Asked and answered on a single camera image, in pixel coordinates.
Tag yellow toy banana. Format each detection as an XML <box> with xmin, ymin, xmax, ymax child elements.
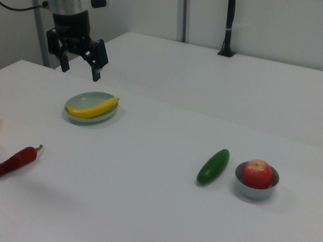
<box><xmin>64</xmin><ymin>89</ymin><xmax>121</xmax><ymax>125</ymax></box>

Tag black camera stand pole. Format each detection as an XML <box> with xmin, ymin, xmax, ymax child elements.
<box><xmin>217</xmin><ymin>0</ymin><xmax>244</xmax><ymax>59</ymax></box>

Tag small metal bowl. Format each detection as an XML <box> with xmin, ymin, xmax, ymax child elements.
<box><xmin>231</xmin><ymin>158</ymin><xmax>282</xmax><ymax>204</ymax></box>

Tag pale green plastic plate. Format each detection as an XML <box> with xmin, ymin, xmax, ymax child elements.
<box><xmin>61</xmin><ymin>86</ymin><xmax>122</xmax><ymax>129</ymax></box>

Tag red apple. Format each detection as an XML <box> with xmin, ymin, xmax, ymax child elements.
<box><xmin>240</xmin><ymin>157</ymin><xmax>276</xmax><ymax>192</ymax></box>

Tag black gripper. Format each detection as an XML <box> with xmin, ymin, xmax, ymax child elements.
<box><xmin>39</xmin><ymin>4</ymin><xmax>117</xmax><ymax>84</ymax></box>

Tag grey partition post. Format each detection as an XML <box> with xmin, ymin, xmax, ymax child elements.
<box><xmin>167</xmin><ymin>0</ymin><xmax>195</xmax><ymax>43</ymax></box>
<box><xmin>24</xmin><ymin>0</ymin><xmax>61</xmax><ymax>68</ymax></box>

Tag red chili pepper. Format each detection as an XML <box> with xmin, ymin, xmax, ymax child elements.
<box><xmin>0</xmin><ymin>137</ymin><xmax>44</xmax><ymax>184</ymax></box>

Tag green toy cucumber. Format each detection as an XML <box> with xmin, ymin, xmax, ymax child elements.
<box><xmin>195</xmin><ymin>145</ymin><xmax>232</xmax><ymax>189</ymax></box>

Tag white side table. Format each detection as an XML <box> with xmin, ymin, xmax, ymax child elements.
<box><xmin>48</xmin><ymin>19</ymin><xmax>323</xmax><ymax>149</ymax></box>

